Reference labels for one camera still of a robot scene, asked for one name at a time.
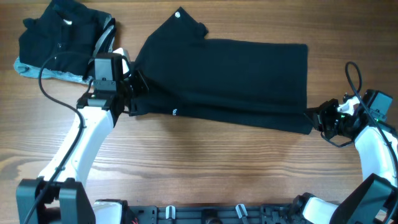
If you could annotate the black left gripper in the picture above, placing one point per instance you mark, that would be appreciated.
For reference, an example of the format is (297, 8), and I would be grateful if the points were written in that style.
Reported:
(142, 86)

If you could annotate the folded black polo shirt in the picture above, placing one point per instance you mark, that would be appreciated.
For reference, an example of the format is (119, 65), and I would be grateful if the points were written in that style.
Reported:
(65, 26)

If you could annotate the folded black grey-trimmed garment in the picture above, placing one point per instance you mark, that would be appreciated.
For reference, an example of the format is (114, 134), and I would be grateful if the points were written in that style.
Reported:
(104, 40)

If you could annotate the dark green polo shirt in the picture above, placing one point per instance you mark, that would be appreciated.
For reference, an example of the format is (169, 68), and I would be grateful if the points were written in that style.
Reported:
(249, 83)

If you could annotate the grey clip on base rail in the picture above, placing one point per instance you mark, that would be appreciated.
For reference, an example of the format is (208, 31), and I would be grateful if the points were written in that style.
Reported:
(170, 212)

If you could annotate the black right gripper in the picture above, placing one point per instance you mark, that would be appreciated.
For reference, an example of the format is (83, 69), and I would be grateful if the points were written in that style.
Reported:
(322, 119)

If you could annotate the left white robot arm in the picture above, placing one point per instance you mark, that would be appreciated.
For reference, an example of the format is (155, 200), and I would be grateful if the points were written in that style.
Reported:
(58, 194)

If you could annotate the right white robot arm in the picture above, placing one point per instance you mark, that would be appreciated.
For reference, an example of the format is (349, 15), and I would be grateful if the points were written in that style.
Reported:
(362, 121)

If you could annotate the folded light blue garment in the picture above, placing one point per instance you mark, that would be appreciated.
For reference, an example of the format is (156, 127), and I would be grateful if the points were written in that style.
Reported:
(30, 71)

